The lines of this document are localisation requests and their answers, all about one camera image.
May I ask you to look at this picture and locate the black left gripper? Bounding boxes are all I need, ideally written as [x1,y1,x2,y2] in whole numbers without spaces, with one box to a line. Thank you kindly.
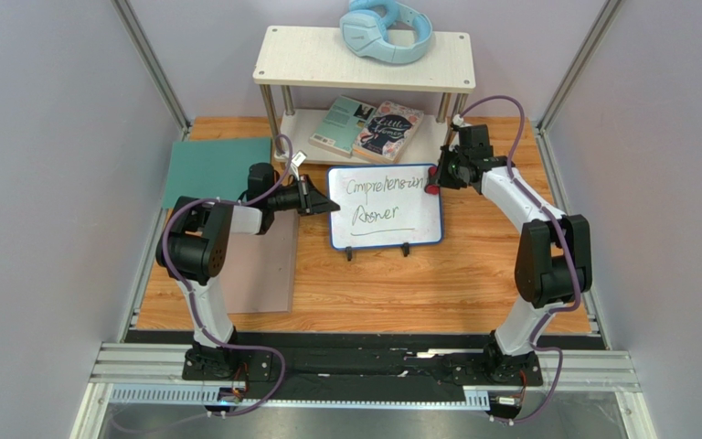
[267,174,339,217]

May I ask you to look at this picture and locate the red whiteboard eraser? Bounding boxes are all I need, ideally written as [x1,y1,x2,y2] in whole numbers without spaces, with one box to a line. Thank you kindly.
[424,166,440,196]

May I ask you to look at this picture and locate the blue framed whiteboard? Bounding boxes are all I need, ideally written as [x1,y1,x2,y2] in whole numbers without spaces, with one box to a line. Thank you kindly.
[326,164,444,251]

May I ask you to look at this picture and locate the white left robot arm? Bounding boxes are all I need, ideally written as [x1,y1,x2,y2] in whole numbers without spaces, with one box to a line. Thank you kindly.
[155,163,340,380]

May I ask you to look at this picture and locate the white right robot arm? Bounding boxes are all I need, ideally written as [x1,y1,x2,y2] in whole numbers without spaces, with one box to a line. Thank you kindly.
[425,124,592,383]

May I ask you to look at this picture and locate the floral Little Women book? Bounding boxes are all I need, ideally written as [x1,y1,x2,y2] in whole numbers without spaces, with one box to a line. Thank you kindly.
[352,101,425,164]

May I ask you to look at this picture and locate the teal paperback book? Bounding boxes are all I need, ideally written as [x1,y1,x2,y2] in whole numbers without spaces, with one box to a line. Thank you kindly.
[308,96,377,157]

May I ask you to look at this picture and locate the pinkish brown mat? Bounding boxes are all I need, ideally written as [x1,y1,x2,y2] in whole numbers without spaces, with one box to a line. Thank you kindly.
[219,211,299,314]

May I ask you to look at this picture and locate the teal green mat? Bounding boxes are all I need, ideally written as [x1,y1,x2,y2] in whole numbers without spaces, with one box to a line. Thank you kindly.
[162,137,271,209]

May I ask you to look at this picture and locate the white two-tier shelf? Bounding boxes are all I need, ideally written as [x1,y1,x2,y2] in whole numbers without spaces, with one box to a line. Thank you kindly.
[252,26,476,165]

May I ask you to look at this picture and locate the light blue headphones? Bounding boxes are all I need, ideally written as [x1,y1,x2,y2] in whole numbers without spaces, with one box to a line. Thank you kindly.
[339,0,433,65]

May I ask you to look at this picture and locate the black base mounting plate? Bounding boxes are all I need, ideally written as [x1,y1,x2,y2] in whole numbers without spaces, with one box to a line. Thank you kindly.
[124,330,601,403]

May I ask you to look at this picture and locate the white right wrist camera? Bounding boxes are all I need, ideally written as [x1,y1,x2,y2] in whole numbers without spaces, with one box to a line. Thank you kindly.
[451,114,467,130]

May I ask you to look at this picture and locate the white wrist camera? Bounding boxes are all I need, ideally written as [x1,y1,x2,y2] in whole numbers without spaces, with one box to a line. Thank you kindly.
[289,150,307,179]
[451,114,467,130]

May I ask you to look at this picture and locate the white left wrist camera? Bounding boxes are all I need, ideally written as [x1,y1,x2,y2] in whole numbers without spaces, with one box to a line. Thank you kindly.
[289,150,307,179]

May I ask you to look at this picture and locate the metal wire whiteboard stand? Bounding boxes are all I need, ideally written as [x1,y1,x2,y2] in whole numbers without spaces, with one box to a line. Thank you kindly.
[343,242,411,262]

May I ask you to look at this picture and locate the aluminium slotted rail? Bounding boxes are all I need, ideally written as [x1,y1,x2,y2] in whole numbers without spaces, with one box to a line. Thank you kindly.
[109,383,491,412]

